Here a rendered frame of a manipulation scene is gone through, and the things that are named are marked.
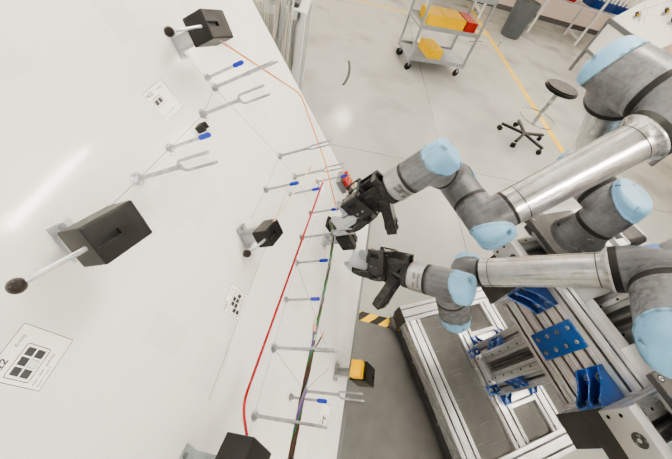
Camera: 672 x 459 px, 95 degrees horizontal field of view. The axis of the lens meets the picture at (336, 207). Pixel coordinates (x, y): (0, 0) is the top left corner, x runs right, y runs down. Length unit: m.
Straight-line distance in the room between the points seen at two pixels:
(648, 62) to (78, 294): 0.96
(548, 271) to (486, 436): 1.23
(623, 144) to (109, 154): 0.82
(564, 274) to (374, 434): 1.36
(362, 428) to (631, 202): 1.49
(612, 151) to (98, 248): 0.78
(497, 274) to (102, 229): 0.80
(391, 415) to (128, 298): 1.66
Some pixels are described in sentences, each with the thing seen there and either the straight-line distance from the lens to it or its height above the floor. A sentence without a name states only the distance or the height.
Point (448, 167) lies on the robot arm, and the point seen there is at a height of 1.49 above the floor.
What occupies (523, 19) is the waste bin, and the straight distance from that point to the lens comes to 7.64.
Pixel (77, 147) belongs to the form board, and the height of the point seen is 1.55.
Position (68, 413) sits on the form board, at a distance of 0.47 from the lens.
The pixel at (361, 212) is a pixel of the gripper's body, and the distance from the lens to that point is 0.73.
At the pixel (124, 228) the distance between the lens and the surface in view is 0.38.
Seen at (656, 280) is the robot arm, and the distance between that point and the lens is 0.78.
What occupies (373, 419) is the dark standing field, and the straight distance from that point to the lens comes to 1.94.
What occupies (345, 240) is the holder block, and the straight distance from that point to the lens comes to 0.84.
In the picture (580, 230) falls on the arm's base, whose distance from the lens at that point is 1.20.
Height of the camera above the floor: 1.84
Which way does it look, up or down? 49 degrees down
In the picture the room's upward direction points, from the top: 18 degrees clockwise
